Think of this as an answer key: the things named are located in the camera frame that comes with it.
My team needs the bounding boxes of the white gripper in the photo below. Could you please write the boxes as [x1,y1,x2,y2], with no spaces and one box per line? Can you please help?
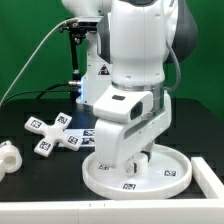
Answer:
[95,94,171,174]

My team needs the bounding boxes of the white round table top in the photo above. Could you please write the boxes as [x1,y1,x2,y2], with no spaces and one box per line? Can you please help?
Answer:
[82,144,192,200]

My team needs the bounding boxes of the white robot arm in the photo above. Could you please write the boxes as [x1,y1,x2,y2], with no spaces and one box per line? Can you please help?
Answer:
[62,0,197,172]

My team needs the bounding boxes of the white marker sheet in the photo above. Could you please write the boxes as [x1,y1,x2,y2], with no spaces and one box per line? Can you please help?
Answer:
[65,129,95,147]

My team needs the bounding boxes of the white L-shaped border fence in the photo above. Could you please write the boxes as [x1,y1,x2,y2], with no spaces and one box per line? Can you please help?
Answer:
[0,157,224,224]

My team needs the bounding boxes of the white cross-shaped table base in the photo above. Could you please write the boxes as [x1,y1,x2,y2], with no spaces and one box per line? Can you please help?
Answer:
[24,112,82,157]

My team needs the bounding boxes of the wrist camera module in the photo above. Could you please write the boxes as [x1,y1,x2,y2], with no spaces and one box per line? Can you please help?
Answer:
[93,86,153,124]

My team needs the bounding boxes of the black cables at base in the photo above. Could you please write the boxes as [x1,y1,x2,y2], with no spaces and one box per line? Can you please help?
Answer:
[0,79,83,107]

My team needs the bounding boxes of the black camera on stand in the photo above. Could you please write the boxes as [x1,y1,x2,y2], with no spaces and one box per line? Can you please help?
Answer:
[59,18,97,101]

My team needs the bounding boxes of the grey camera cable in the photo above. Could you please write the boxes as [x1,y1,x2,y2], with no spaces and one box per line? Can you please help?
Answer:
[0,19,78,106]

